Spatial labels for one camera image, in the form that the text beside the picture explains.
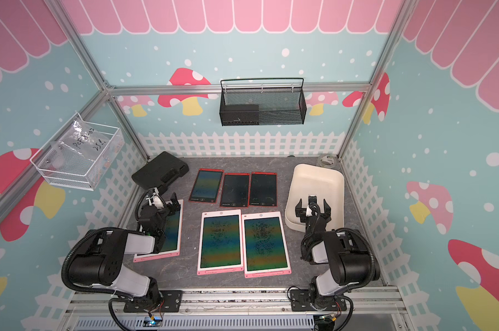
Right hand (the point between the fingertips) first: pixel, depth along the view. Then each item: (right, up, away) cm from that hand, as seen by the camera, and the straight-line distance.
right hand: (313, 199), depth 89 cm
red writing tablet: (-36, +2, +21) cm, 42 cm away
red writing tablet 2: (-21, +4, +17) cm, 28 cm away
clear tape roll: (+16, +19, +27) cm, 37 cm away
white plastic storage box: (+11, +7, +20) cm, 24 cm away
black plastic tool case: (-76, +12, +18) cm, 79 cm away
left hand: (-65, 0, +3) cm, 65 cm away
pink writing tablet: (-41, -20, -2) cm, 45 cm away
